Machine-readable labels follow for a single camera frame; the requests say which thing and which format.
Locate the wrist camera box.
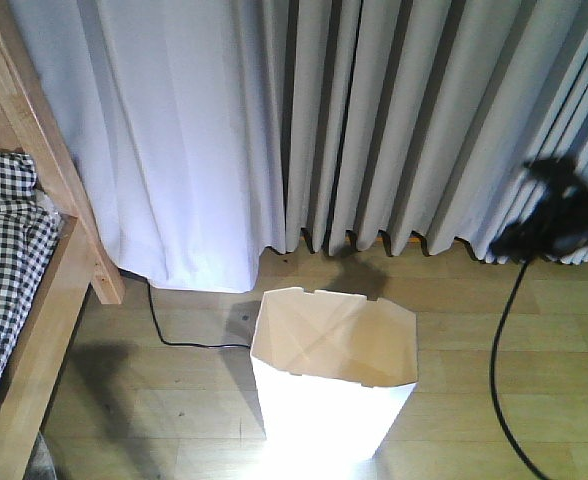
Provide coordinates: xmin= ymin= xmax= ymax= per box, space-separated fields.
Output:
xmin=523 ymin=156 xmax=575 ymax=185

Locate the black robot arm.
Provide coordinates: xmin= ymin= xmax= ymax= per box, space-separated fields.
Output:
xmin=490 ymin=194 xmax=588 ymax=261

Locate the white curtain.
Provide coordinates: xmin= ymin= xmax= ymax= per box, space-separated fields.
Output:
xmin=11 ymin=1 xmax=588 ymax=292

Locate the wooden bed frame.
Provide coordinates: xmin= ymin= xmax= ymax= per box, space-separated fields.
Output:
xmin=0 ymin=1 xmax=124 ymax=479

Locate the grey round rug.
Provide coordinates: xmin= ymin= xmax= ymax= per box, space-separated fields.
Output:
xmin=23 ymin=433 xmax=57 ymax=480

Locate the white trash bin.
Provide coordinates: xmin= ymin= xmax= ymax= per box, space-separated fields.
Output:
xmin=250 ymin=287 xmax=418 ymax=462

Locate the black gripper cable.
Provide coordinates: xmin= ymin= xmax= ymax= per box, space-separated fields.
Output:
xmin=488 ymin=259 xmax=560 ymax=480

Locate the checkered bed sheet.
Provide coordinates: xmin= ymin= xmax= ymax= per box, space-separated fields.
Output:
xmin=0 ymin=149 xmax=63 ymax=441

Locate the black power cord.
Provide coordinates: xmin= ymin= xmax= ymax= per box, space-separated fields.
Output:
xmin=146 ymin=274 xmax=253 ymax=350

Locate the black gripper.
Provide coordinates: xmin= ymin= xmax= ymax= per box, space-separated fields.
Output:
xmin=490 ymin=199 xmax=574 ymax=262

